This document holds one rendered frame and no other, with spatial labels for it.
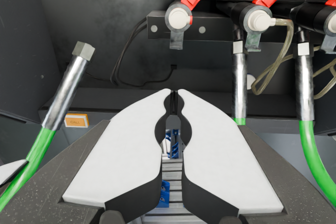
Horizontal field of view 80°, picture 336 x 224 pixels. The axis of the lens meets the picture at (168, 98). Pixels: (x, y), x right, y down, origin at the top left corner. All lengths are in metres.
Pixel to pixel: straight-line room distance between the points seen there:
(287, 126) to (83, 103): 0.47
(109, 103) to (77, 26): 0.20
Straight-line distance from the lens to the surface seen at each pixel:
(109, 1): 0.52
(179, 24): 0.21
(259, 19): 0.22
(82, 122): 0.49
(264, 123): 0.50
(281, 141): 1.94
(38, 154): 0.24
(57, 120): 0.23
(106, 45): 0.54
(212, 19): 0.35
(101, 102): 0.51
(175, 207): 0.78
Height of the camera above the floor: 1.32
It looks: 61 degrees down
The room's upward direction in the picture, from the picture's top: 175 degrees counter-clockwise
